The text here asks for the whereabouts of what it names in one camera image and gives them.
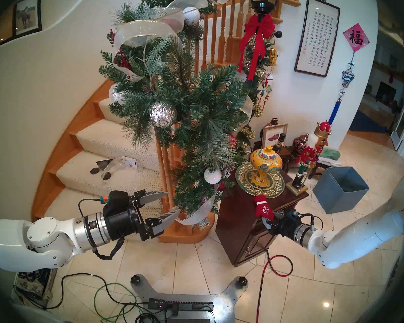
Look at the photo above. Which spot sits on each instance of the green gold decorative plate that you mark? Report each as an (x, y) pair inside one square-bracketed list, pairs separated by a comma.
[(272, 189)]

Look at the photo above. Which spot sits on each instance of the blue-gray square bin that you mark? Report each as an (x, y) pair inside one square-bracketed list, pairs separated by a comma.
[(340, 191)]

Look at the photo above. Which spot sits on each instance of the black base plate knob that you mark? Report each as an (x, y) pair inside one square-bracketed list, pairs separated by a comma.
[(136, 280), (242, 281)]

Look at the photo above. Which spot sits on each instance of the silver faceted ball ornament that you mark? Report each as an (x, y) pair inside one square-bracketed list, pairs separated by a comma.
[(163, 114)]

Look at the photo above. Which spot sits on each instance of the gold brown framed painting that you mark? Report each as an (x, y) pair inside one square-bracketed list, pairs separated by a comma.
[(1, 26)]

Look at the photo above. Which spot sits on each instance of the large red nutcracker figure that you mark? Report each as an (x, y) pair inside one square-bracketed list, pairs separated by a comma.
[(309, 154)]

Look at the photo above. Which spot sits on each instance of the vase charm with blue tassel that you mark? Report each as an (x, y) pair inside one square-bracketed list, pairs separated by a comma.
[(347, 77)]

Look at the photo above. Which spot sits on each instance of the framed calligraphy scroll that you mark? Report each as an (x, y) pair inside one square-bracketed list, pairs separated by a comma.
[(316, 36)]

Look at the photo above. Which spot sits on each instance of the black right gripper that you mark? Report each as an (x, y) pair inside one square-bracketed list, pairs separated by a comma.
[(286, 229)]

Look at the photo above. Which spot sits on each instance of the dark patterned rug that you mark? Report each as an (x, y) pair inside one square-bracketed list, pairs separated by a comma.
[(32, 283)]

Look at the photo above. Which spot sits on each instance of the black round finial knob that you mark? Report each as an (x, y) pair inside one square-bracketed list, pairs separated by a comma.
[(277, 34)]

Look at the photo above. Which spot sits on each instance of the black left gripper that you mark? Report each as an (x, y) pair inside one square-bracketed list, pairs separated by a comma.
[(123, 221)]

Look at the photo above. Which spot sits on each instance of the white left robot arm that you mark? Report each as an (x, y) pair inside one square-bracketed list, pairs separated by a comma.
[(13, 241)]

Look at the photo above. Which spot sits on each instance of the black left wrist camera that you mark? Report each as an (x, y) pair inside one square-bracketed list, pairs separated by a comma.
[(116, 198)]

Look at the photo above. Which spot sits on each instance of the red bow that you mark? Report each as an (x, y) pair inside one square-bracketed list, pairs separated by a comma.
[(259, 26)]

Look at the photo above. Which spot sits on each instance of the dark red cloisonne jar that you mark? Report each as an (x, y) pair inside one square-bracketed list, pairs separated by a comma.
[(300, 144)]

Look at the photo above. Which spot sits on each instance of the gold tinsel pine garland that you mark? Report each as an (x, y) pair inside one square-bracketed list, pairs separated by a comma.
[(257, 61)]

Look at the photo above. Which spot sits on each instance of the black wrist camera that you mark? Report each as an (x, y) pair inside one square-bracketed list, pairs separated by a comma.
[(291, 215), (116, 198)]

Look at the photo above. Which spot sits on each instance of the black power strip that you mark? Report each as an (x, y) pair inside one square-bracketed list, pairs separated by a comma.
[(185, 305)]

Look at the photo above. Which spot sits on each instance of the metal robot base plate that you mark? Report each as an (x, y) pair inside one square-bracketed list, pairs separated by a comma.
[(225, 302)]

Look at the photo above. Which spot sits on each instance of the green jade object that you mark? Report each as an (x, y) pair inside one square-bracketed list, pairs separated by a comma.
[(330, 154)]

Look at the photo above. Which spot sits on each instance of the dark wooden cabinet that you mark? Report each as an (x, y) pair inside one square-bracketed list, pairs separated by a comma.
[(245, 224)]

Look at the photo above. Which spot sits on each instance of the dark square card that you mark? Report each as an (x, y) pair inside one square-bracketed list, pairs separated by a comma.
[(103, 163)]

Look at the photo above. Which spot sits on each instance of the framed horse picture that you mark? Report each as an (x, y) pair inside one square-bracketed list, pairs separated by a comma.
[(27, 14)]

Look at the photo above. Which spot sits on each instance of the yellow porcelain lidded jar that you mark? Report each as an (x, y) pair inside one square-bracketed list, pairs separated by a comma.
[(266, 159)]

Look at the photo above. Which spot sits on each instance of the dark ceramic vase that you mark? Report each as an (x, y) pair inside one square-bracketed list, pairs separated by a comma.
[(273, 121)]

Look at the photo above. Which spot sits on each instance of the black fireplace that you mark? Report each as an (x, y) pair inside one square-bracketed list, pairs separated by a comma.
[(386, 92)]

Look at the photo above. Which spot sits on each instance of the green pine garland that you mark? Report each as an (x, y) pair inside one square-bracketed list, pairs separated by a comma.
[(202, 103)]

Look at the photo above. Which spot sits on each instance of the black lantern lamp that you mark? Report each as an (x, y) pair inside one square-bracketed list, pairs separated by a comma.
[(264, 1)]

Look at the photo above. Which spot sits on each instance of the blue floor rug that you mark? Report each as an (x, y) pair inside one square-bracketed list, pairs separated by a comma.
[(367, 123)]

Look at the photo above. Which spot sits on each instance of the plain white ball ornament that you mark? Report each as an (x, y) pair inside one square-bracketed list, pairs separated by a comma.
[(191, 15)]

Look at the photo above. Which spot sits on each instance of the black round disc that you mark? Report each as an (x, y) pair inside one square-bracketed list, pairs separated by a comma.
[(106, 176), (95, 170)]

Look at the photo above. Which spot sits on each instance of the small framed red picture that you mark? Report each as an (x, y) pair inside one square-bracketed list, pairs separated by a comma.
[(273, 136)]

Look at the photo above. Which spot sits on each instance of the red diamond fu sign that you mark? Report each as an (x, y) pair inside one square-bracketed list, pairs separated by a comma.
[(356, 37)]

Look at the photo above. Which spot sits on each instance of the small black-hat nutcracker figure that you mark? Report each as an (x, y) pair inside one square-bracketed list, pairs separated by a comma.
[(281, 143)]

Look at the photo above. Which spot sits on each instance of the frosted clear ball ornament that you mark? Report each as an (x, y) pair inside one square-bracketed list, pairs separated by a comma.
[(116, 95)]

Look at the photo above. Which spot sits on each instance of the clear plastic packaging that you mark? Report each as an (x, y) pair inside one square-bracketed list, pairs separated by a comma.
[(123, 164)]

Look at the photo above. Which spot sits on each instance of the red knitted mitten ornament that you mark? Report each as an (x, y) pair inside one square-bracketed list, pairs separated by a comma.
[(264, 208)]

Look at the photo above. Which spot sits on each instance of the red glitter ball ornament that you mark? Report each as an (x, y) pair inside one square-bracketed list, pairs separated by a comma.
[(232, 142)]

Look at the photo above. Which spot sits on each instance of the gold hanging ornament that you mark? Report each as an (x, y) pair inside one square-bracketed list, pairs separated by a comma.
[(273, 56)]

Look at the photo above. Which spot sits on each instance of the white glitter ball ornament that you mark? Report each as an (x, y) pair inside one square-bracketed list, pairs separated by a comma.
[(212, 176)]

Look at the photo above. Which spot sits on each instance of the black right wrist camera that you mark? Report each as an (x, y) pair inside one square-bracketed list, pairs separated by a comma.
[(291, 215)]

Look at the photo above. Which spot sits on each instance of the gold tinsel ornament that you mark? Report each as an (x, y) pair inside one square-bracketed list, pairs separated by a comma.
[(247, 132)]

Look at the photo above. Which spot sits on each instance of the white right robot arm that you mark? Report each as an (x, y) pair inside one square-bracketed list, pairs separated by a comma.
[(357, 238)]

